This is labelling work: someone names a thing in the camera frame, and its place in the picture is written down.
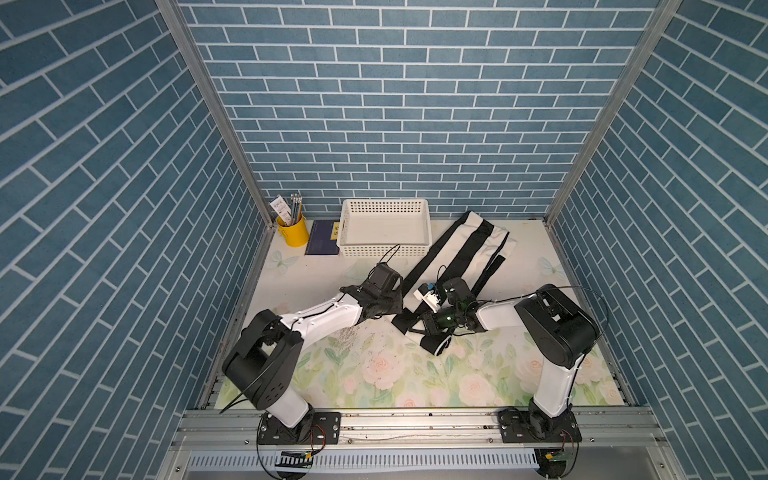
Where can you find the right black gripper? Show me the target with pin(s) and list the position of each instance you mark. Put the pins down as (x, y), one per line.
(430, 322)

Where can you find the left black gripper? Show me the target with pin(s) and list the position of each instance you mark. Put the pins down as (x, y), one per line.
(397, 301)

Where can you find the black white striped pillowcase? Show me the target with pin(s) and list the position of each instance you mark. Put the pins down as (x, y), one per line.
(472, 249)

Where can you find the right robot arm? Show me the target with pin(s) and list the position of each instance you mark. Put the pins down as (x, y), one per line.
(561, 330)

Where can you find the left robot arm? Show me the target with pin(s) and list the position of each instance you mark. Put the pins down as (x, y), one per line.
(262, 362)

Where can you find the white plastic basket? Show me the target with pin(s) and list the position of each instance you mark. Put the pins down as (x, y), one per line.
(371, 227)

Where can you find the dark blue notebook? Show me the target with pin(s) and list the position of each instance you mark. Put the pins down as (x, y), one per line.
(323, 237)

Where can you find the yellow pen cup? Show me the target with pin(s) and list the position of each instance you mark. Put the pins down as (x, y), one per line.
(295, 235)

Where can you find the pens in cup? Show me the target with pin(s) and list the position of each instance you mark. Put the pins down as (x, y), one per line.
(296, 207)

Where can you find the white paper tag in cup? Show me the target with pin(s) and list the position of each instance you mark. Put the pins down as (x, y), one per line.
(283, 210)

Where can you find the white vent grille strip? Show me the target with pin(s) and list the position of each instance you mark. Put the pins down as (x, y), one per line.
(360, 461)

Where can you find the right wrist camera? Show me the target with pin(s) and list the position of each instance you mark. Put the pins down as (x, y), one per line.
(429, 294)

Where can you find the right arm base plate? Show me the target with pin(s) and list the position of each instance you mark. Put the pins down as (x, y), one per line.
(533, 426)

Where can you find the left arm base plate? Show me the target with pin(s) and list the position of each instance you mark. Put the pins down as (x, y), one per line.
(316, 427)

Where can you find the aluminium front rail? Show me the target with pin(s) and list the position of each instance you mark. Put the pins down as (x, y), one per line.
(621, 426)

